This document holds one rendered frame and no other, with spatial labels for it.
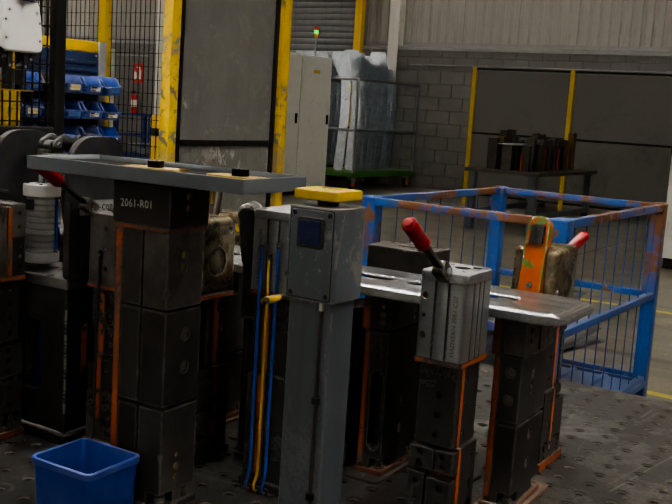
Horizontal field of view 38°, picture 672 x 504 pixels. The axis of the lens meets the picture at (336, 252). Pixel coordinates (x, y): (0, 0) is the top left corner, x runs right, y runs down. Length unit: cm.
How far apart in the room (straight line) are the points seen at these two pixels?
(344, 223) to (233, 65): 393
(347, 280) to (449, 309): 16
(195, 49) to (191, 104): 26
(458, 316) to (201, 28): 372
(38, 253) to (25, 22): 56
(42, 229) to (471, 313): 74
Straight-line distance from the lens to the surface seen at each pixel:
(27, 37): 202
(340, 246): 112
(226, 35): 497
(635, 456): 176
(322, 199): 112
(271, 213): 135
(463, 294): 122
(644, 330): 439
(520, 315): 132
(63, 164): 133
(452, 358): 124
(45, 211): 163
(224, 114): 499
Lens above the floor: 125
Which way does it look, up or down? 8 degrees down
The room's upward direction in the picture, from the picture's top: 4 degrees clockwise
